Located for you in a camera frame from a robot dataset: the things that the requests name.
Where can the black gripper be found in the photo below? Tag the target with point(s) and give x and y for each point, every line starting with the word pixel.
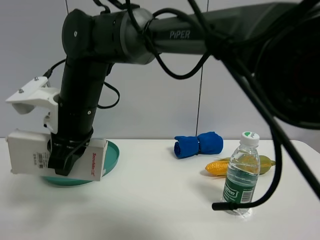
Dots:
pixel 65 151

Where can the white rectangular cardboard box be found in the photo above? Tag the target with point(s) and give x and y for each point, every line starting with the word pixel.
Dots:
pixel 29 154

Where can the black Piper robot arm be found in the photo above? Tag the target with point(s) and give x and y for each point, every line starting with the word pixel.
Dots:
pixel 276 46

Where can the green round plastic plate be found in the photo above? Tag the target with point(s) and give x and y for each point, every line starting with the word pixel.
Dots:
pixel 111 159

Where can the blue rolled towel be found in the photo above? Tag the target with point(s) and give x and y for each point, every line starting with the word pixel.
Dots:
pixel 209 143

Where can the yellow toy corn cob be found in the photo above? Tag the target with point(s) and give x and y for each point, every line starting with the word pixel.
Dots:
pixel 219 167

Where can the clear water bottle green label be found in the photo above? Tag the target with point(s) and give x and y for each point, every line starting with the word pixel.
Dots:
pixel 243 170

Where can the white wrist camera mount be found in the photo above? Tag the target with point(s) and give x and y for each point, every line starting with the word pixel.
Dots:
pixel 38 93

